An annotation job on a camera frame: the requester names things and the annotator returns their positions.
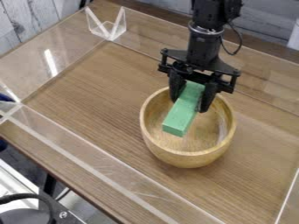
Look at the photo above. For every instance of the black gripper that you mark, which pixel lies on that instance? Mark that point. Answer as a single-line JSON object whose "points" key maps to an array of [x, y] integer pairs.
{"points": [[198, 64]]}

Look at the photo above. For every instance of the green rectangular block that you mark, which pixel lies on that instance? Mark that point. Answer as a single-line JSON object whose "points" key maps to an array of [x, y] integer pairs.
{"points": [[179, 118]]}

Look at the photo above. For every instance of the brown wooden bowl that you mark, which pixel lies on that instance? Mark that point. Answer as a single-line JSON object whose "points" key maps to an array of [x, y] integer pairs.
{"points": [[206, 141]]}

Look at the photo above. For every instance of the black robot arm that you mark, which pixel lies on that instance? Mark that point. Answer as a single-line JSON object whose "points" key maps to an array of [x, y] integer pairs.
{"points": [[214, 14]]}

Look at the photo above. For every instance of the white object at right edge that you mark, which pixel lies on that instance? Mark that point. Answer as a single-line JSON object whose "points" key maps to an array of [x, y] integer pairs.
{"points": [[294, 38]]}

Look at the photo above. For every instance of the blue object at left edge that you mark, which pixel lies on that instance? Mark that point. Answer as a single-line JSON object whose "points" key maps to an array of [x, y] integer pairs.
{"points": [[5, 98]]}

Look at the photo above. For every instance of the clear acrylic enclosure wall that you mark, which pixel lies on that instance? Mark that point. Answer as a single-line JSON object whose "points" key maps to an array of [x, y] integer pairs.
{"points": [[80, 79]]}

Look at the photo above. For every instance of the black metal bracket with screw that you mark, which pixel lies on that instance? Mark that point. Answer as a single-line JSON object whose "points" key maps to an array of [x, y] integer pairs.
{"points": [[57, 214]]}

